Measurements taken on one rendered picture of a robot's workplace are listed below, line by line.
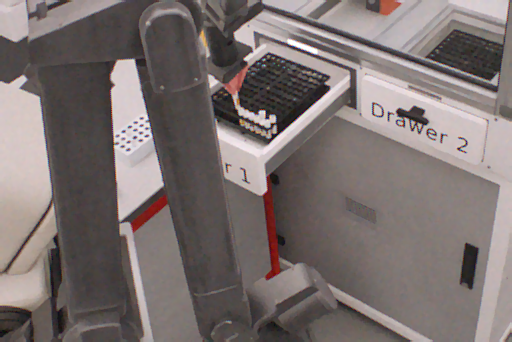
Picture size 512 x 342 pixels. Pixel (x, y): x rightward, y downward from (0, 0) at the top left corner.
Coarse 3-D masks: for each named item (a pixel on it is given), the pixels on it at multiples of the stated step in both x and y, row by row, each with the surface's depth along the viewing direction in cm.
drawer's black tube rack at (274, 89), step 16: (256, 64) 173; (272, 64) 172; (288, 64) 172; (256, 80) 169; (272, 80) 172; (288, 80) 168; (304, 80) 168; (320, 80) 167; (224, 96) 164; (240, 96) 164; (256, 96) 163; (272, 96) 163; (288, 96) 163; (304, 96) 163; (320, 96) 168; (224, 112) 165; (256, 112) 159; (272, 112) 159; (288, 112) 159; (304, 112) 164; (240, 128) 161
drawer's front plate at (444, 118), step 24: (384, 96) 161; (408, 96) 157; (384, 120) 165; (408, 120) 161; (432, 120) 156; (456, 120) 152; (480, 120) 149; (432, 144) 160; (456, 144) 156; (480, 144) 152
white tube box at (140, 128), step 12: (132, 120) 176; (144, 120) 176; (120, 132) 173; (132, 132) 172; (144, 132) 172; (120, 144) 169; (144, 144) 170; (120, 156) 169; (132, 156) 168; (144, 156) 171
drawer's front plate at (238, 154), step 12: (228, 144) 148; (240, 144) 147; (228, 156) 151; (240, 156) 148; (252, 156) 145; (228, 168) 153; (252, 168) 148; (240, 180) 153; (252, 180) 150; (264, 180) 150; (264, 192) 152
